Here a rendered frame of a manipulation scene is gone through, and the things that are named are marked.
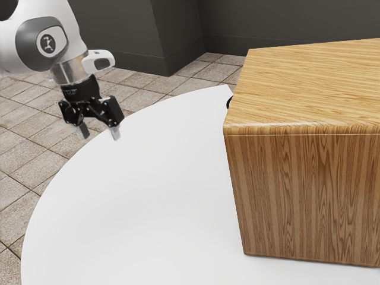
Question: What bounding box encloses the wooden drawer cabinet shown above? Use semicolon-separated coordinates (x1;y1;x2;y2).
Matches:
222;37;380;267

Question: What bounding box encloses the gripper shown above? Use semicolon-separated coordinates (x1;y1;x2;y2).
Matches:
58;74;125;141

